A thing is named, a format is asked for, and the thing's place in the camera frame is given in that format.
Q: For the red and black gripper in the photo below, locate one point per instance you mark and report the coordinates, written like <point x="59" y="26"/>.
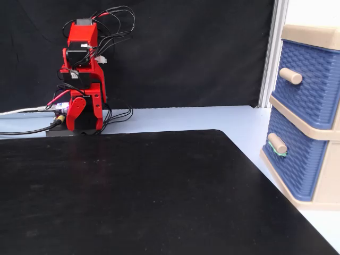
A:
<point x="79" y="79"/>

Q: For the blue drawer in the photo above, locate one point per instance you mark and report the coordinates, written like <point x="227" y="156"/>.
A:
<point x="297" y="164"/>

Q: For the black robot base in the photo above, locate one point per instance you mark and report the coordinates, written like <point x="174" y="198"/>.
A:
<point x="85" y="120"/>

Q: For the red robot arm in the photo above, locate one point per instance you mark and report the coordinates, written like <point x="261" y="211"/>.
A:
<point x="82" y="34"/>

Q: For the lit controller board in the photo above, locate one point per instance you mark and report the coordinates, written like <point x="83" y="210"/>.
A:
<point x="62" y="106"/>

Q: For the black table mat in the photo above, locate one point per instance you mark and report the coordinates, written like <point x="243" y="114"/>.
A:
<point x="159" y="199"/>

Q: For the green rubber band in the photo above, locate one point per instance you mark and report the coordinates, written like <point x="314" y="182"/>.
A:
<point x="277" y="152"/>

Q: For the aluminium profile post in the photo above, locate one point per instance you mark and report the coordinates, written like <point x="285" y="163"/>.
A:
<point x="273" y="53"/>

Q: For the beige drawer cabinet frame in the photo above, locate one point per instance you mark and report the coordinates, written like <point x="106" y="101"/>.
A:
<point x="329" y="180"/>

